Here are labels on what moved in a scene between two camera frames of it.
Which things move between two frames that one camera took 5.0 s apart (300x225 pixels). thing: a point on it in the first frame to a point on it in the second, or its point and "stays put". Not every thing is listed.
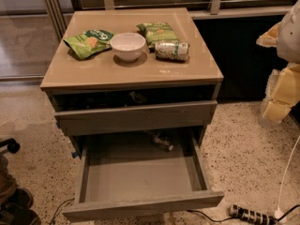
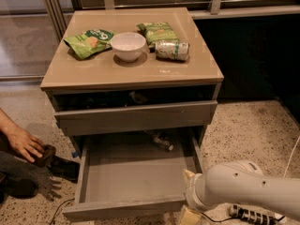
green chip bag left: (92, 42) stays put
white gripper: (291, 44) to (191, 189)
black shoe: (17, 210) to (18, 188)
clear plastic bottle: (162, 143) stays put
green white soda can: (172, 50) stays put
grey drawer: (141, 172) stays put
